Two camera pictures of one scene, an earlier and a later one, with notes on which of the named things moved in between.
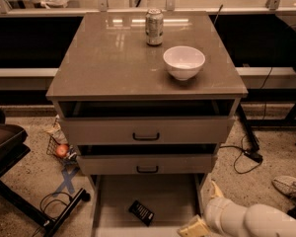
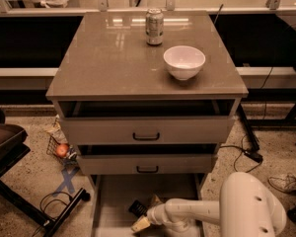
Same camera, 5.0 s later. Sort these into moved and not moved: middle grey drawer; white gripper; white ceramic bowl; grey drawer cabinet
Moved: white gripper
Not moved: grey drawer cabinet; white ceramic bowl; middle grey drawer
